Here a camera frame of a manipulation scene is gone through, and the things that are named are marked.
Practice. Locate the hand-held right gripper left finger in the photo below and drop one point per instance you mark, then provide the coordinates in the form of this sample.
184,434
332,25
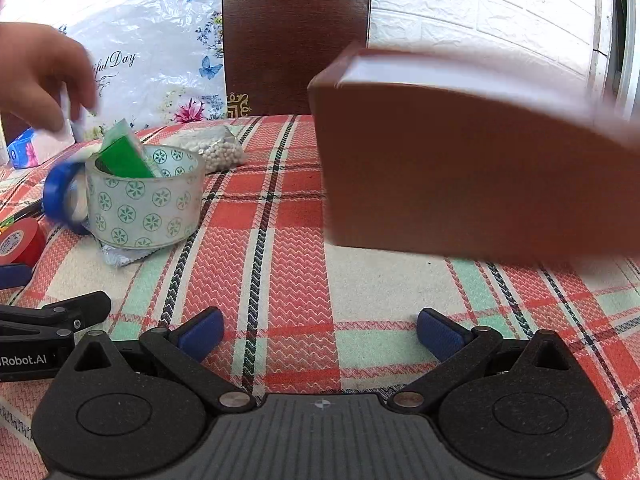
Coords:
202,334

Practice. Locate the silver foil packet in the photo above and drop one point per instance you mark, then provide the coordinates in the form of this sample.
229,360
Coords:
117,257

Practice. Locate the red tape roll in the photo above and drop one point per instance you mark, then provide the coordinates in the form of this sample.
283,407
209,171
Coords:
27,240

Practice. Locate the dark brown wooden board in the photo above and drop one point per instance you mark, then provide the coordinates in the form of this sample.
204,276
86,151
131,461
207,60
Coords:
295,35

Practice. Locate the floral printed plastic bag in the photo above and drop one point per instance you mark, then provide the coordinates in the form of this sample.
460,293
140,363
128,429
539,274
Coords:
150,50

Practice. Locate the clear patterned tape roll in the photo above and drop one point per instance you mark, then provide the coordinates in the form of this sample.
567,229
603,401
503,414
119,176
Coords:
150,215

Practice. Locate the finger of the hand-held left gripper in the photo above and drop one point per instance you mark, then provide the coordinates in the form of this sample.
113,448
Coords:
65,307
15,276

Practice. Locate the bag of white beads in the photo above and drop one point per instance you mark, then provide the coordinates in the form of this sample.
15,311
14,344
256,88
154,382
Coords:
215,152

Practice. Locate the person's left hand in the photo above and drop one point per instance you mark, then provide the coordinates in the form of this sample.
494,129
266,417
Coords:
35,70

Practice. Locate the white door frame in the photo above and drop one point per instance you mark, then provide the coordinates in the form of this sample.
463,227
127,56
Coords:
602,20

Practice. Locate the white wrapper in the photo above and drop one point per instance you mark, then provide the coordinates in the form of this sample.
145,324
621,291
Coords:
75,127

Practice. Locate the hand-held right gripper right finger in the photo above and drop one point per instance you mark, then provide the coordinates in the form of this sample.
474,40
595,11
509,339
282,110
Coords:
440,334

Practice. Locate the blue pink tissue packet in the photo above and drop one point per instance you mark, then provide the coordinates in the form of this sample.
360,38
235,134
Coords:
22,152

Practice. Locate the green tape roll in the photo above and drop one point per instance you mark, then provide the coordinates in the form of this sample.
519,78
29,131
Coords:
125,155

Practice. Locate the brown box white inside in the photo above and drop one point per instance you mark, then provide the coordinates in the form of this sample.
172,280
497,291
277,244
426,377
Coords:
450,175

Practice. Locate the blue tape roll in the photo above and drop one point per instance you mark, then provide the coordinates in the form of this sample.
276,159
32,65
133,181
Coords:
55,190

